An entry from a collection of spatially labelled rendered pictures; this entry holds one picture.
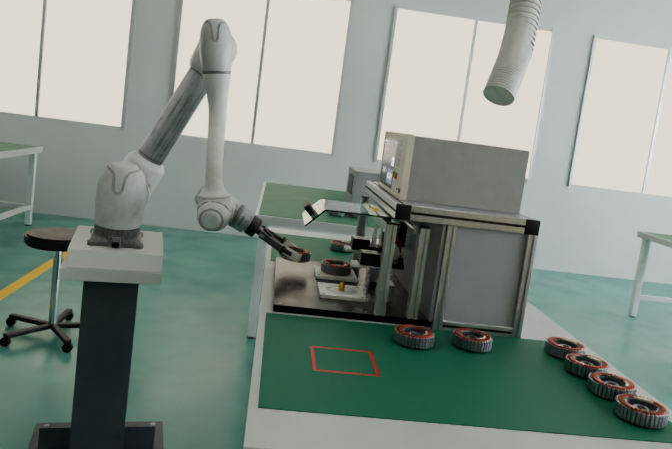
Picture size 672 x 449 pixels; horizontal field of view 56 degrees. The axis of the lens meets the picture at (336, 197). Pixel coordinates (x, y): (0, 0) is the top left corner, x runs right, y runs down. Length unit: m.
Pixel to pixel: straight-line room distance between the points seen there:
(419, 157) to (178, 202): 5.12
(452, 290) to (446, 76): 5.17
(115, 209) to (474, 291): 1.21
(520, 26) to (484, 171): 1.53
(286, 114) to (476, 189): 4.86
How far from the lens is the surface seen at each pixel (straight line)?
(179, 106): 2.40
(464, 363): 1.73
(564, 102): 7.41
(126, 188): 2.24
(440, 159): 1.98
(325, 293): 2.04
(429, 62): 6.94
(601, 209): 7.70
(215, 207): 2.09
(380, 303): 1.93
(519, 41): 3.40
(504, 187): 2.05
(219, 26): 2.24
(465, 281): 1.96
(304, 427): 1.27
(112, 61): 6.98
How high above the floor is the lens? 1.32
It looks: 7 degrees down
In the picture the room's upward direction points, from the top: 8 degrees clockwise
